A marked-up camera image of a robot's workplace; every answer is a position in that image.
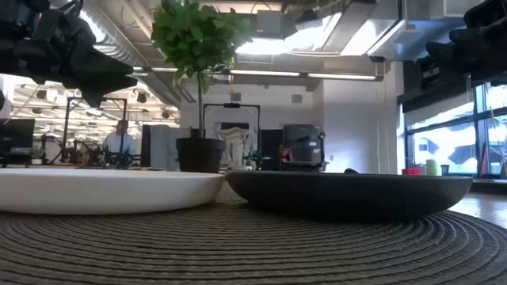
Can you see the black equipment cabinet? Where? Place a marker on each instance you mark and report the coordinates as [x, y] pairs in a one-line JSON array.
[[303, 142]]

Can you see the grey woven round placemat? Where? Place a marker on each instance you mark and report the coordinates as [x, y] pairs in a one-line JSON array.
[[253, 249]]

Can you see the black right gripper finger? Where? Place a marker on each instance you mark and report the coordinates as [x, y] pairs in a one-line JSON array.
[[479, 35], [467, 57]]

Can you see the large glass window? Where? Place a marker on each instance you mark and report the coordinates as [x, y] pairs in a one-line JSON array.
[[447, 146]]

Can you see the green cup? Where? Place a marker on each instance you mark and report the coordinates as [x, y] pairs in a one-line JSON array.
[[433, 168]]

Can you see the person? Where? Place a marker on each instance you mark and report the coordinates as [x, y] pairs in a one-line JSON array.
[[284, 154], [117, 142]]

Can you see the green leafy small tree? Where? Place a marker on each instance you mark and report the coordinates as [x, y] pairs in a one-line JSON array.
[[198, 35]]

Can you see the black computer monitor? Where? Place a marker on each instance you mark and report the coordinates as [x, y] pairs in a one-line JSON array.
[[17, 134]]

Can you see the grey ceiling box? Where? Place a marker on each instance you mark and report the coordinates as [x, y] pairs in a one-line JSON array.
[[269, 23]]

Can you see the ceiling strip light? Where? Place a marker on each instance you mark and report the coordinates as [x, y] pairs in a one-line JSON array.
[[340, 76], [158, 69], [265, 73]]

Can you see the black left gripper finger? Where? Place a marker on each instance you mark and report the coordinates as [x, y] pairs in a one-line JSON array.
[[103, 63], [99, 87]]

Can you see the white round plate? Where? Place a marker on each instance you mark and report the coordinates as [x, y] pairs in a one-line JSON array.
[[99, 192]]

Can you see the grey office partition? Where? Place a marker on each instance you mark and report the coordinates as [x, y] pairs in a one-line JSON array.
[[162, 146]]

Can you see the red container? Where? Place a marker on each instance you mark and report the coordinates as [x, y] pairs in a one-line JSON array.
[[411, 172]]

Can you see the black plant pot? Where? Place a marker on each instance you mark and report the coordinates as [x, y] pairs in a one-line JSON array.
[[200, 156]]

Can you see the dark small cup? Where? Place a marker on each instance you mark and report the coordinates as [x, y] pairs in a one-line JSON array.
[[445, 170]]

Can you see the black round plate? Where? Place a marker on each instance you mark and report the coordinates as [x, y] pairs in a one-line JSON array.
[[348, 194]]

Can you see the pale hanging cloth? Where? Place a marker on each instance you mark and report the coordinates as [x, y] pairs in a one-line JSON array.
[[235, 144]]

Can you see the black metal frame rig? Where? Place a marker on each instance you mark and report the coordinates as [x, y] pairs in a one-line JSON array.
[[231, 105], [67, 118]]

